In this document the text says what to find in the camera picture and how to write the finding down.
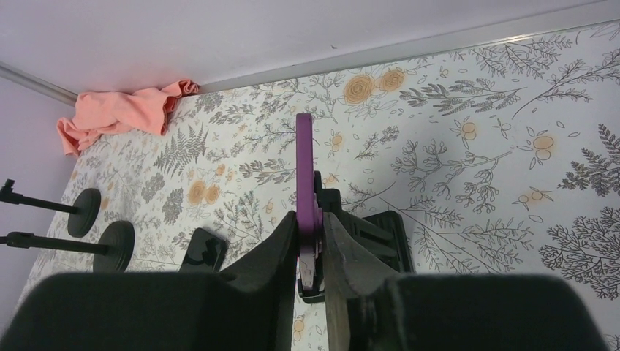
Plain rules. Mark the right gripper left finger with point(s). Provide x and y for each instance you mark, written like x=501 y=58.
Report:
x=247 y=306

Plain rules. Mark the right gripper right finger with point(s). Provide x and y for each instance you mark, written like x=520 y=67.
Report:
x=370 y=306

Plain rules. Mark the purple phone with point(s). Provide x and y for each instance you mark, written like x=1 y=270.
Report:
x=308 y=213

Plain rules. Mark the black round-base stand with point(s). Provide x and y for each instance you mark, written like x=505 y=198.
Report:
x=112 y=253
x=82 y=213

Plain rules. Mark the black phone centre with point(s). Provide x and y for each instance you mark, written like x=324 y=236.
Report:
x=205 y=253

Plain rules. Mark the pink cloth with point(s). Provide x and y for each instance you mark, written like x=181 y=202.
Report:
x=114 y=113

